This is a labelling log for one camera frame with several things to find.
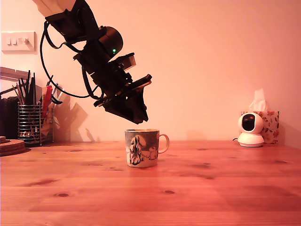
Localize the small white round camera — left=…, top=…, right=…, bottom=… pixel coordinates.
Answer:
left=237, top=112, right=265, bottom=148

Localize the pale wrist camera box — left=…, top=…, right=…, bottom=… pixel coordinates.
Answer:
left=108, top=53, right=137, bottom=72

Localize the grey metal wall rail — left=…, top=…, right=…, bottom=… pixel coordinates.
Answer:
left=0, top=67, right=31, bottom=83

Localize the round wire utensil holder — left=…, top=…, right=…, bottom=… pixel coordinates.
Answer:
left=17, top=105, right=43, bottom=145

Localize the red kitchen utensil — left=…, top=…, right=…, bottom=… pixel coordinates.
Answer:
left=42, top=86, right=54, bottom=118

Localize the shiny metal utensil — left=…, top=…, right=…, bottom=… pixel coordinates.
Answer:
left=53, top=82, right=71, bottom=104

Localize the round cork trivet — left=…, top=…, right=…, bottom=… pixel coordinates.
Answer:
left=0, top=139, right=25, bottom=158

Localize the short black arm cable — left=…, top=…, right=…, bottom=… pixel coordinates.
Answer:
left=81, top=67, right=105, bottom=101

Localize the black flat kitchen utensil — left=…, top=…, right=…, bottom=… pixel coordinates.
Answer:
left=27, top=77, right=37, bottom=106

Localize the white wall switch plate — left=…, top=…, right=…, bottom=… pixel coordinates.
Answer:
left=1, top=31, right=38, bottom=55

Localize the cartoon print ceramic mug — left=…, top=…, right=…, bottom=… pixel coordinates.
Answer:
left=124, top=128, right=170, bottom=169

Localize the thin black stick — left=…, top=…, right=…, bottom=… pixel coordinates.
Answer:
left=25, top=70, right=32, bottom=95

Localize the floral tissue box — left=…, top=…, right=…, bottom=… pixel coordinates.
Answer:
left=241, top=111, right=280, bottom=145

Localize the long black arm cable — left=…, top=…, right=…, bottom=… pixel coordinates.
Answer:
left=40, top=20, right=91, bottom=98

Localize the white paper tissue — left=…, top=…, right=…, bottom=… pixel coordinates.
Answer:
left=248, top=89, right=268, bottom=112

